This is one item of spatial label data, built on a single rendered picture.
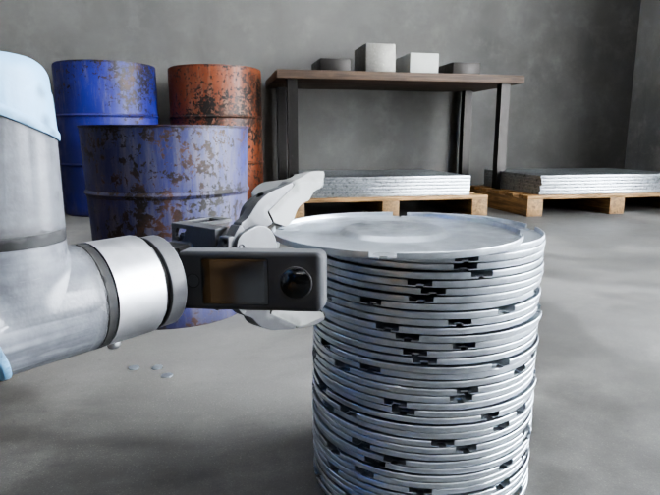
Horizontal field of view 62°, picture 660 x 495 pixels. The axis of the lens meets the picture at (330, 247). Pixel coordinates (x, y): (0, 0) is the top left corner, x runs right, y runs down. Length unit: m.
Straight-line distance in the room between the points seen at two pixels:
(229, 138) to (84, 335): 1.02
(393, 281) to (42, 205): 0.36
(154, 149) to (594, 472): 1.03
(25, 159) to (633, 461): 0.84
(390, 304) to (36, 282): 0.36
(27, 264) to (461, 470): 0.50
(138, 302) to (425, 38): 4.14
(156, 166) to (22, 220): 0.97
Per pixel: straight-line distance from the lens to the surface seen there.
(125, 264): 0.40
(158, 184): 1.32
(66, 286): 0.38
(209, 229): 0.47
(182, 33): 4.15
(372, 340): 0.62
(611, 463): 0.93
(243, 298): 0.43
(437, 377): 0.63
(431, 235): 0.62
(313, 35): 4.22
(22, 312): 0.37
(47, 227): 0.37
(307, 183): 0.52
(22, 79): 0.36
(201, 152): 1.32
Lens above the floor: 0.45
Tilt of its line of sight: 11 degrees down
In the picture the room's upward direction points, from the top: straight up
